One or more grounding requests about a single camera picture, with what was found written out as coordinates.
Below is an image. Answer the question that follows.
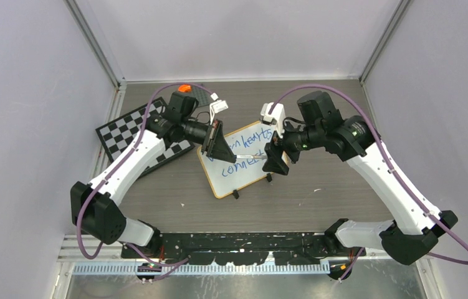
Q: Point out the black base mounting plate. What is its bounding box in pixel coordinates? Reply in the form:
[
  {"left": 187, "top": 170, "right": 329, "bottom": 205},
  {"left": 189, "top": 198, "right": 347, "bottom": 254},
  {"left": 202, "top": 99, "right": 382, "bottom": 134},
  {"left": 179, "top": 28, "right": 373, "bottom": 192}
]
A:
[{"left": 121, "top": 232, "right": 359, "bottom": 266}]

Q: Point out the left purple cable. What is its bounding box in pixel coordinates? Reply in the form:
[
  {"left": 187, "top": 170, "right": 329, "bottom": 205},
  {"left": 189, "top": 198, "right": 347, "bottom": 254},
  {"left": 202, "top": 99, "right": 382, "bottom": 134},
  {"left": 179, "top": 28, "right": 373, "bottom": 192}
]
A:
[{"left": 75, "top": 83, "right": 218, "bottom": 282}]

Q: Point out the grey studded baseplate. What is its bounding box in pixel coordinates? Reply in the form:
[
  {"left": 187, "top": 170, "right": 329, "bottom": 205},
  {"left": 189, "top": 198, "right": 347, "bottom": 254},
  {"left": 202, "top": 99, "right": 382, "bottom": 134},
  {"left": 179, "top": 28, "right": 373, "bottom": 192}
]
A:
[{"left": 192, "top": 84, "right": 211, "bottom": 107}]

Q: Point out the orange curved block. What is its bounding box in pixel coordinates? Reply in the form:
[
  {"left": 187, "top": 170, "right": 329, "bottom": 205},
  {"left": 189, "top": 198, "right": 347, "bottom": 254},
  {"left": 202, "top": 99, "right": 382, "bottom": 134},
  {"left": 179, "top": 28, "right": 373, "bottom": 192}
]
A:
[{"left": 178, "top": 84, "right": 192, "bottom": 93}]

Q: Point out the white marker pen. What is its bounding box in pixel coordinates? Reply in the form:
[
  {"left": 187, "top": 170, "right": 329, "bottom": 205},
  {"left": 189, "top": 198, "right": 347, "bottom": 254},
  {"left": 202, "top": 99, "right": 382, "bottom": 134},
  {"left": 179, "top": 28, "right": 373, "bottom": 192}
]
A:
[{"left": 236, "top": 154, "right": 267, "bottom": 159}]

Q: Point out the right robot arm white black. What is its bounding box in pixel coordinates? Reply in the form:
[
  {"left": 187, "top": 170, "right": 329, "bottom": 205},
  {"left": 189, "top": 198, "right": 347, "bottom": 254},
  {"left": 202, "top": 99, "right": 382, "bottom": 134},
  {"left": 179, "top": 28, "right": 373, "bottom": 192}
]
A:
[{"left": 260, "top": 91, "right": 458, "bottom": 265}]

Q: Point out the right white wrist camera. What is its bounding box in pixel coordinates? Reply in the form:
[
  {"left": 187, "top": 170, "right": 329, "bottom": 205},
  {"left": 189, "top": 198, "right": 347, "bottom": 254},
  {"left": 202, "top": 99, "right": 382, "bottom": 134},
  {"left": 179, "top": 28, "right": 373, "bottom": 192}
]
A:
[{"left": 260, "top": 102, "right": 286, "bottom": 138}]

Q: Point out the black white checkerboard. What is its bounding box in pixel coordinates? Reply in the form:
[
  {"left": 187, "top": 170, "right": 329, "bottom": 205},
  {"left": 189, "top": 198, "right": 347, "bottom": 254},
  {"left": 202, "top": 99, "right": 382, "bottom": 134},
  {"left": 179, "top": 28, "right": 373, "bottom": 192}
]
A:
[{"left": 95, "top": 105, "right": 195, "bottom": 176}]

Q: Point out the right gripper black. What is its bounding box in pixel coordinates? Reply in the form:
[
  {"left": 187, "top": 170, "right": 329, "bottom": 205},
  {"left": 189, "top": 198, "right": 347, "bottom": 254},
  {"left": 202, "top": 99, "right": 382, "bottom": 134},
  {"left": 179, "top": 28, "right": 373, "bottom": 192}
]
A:
[{"left": 262, "top": 113, "right": 323, "bottom": 174}]

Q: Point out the purple cable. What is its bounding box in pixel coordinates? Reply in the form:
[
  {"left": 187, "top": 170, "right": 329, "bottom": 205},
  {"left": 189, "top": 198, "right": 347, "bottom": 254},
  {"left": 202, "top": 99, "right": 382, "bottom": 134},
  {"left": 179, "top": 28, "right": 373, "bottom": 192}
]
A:
[
  {"left": 75, "top": 83, "right": 218, "bottom": 282},
  {"left": 267, "top": 84, "right": 468, "bottom": 282}
]

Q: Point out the aluminium frame rail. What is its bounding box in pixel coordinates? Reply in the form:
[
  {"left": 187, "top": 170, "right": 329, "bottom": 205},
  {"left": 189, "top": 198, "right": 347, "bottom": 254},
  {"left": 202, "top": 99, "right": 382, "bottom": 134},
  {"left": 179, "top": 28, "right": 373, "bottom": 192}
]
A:
[{"left": 64, "top": 0, "right": 125, "bottom": 90}]

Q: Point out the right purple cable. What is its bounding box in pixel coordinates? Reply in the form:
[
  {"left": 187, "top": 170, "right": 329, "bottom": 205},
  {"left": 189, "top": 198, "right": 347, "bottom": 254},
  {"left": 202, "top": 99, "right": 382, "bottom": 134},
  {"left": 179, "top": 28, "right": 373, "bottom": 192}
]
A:
[{"left": 267, "top": 84, "right": 468, "bottom": 282}]

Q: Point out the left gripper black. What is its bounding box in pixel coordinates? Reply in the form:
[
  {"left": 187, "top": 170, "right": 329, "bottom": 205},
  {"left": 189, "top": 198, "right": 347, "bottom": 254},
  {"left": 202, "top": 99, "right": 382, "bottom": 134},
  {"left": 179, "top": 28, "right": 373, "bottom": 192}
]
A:
[{"left": 181, "top": 118, "right": 236, "bottom": 163}]

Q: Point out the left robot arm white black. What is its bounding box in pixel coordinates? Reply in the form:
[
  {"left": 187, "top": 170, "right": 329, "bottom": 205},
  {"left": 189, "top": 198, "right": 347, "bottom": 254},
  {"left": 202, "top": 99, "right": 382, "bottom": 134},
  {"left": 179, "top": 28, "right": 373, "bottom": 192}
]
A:
[{"left": 70, "top": 91, "right": 236, "bottom": 258}]

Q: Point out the yellow framed whiteboard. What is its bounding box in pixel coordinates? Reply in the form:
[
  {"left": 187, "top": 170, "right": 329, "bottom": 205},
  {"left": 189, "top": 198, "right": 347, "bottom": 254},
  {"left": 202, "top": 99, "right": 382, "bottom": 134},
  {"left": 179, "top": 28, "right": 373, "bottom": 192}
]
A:
[{"left": 197, "top": 121, "right": 274, "bottom": 199}]

